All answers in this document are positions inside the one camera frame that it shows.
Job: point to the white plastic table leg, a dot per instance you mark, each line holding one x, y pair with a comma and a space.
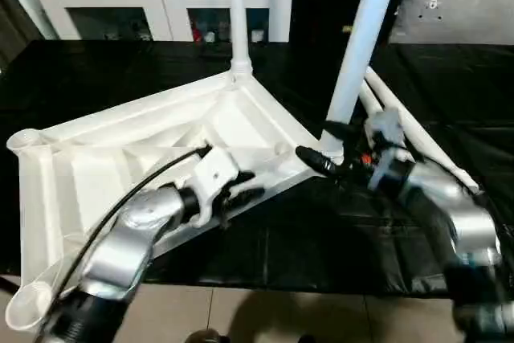
361, 46
371, 100
418, 130
238, 14

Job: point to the white plastic table top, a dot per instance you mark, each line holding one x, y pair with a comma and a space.
120, 158

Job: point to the black work mat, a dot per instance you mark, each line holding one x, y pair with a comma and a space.
450, 86

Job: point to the grey white pillow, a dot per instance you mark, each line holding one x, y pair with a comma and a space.
454, 10

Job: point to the black metal floor bar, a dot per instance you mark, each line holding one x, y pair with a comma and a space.
8, 283

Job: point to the grey curtain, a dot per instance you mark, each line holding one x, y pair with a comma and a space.
16, 2

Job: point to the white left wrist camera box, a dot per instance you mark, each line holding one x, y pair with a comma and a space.
213, 178

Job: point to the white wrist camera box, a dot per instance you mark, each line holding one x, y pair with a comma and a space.
213, 178
384, 134

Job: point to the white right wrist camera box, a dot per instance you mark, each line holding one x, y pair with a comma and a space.
384, 134

